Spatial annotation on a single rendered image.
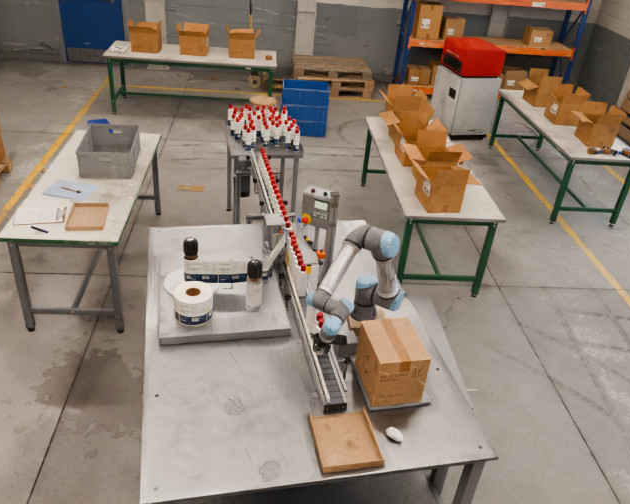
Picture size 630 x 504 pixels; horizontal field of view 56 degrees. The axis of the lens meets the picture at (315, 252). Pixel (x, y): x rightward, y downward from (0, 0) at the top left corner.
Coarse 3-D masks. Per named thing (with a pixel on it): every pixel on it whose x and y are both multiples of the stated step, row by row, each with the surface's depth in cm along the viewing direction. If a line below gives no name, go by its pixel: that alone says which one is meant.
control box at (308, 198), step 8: (304, 192) 317; (320, 192) 318; (328, 192) 318; (304, 200) 318; (312, 200) 316; (328, 200) 312; (304, 208) 320; (312, 208) 318; (328, 208) 315; (304, 216) 323; (328, 216) 317; (312, 224) 323; (320, 224) 321; (328, 224) 319
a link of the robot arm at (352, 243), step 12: (360, 228) 285; (348, 240) 284; (360, 240) 284; (348, 252) 283; (336, 264) 281; (348, 264) 283; (336, 276) 279; (324, 288) 276; (312, 300) 275; (324, 300) 273; (324, 312) 274
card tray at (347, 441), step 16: (320, 416) 270; (336, 416) 270; (352, 416) 271; (320, 432) 262; (336, 432) 262; (352, 432) 263; (368, 432) 264; (320, 448) 254; (336, 448) 255; (352, 448) 256; (368, 448) 256; (320, 464) 247; (336, 464) 248; (352, 464) 245; (368, 464) 247
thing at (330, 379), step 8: (296, 304) 331; (304, 304) 332; (304, 312) 326; (304, 328) 314; (312, 336) 309; (320, 360) 294; (328, 360) 295; (320, 368) 289; (328, 368) 290; (328, 376) 285; (328, 384) 281; (336, 384) 281; (328, 392) 276; (336, 392) 277; (336, 400) 272
